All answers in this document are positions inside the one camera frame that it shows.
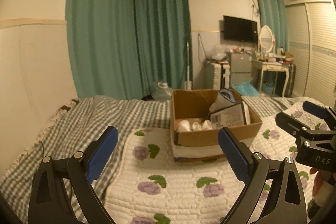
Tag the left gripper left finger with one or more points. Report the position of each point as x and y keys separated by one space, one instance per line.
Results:
x=49 y=200

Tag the white louvered wardrobe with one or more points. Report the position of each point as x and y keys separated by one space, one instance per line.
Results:
x=311 y=40

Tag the white dressing table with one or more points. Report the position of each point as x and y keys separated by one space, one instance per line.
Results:
x=267 y=70

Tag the white suitcase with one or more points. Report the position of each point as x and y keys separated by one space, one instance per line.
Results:
x=217 y=76

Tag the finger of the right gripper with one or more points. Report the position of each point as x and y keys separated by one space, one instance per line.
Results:
x=325 y=113
x=297 y=129

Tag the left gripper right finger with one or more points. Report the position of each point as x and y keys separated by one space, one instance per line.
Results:
x=285 y=202

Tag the silver mini fridge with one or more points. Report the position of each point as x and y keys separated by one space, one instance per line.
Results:
x=240 y=68

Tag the clear plastic bag pile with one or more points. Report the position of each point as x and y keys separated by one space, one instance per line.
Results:
x=218 y=53

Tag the white floral quilt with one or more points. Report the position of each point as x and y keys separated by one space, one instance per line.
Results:
x=151 y=188

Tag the large teal curtain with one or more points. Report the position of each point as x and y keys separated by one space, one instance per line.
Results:
x=122 y=48

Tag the white flat mop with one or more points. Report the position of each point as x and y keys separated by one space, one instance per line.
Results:
x=188 y=82

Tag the black wall television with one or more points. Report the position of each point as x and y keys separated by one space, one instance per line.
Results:
x=240 y=30

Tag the blue white tissue pack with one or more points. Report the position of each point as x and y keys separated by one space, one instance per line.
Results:
x=224 y=99

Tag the clear water jug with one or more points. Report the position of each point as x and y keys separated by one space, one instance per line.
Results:
x=161 y=91

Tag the brown cardboard box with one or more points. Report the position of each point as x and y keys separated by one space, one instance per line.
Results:
x=198 y=115

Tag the small teal window curtain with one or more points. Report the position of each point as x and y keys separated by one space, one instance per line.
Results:
x=273 y=14

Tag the oval white vanity mirror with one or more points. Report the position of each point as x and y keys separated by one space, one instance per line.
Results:
x=266 y=40

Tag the white plush toy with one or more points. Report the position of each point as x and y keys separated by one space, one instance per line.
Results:
x=196 y=125

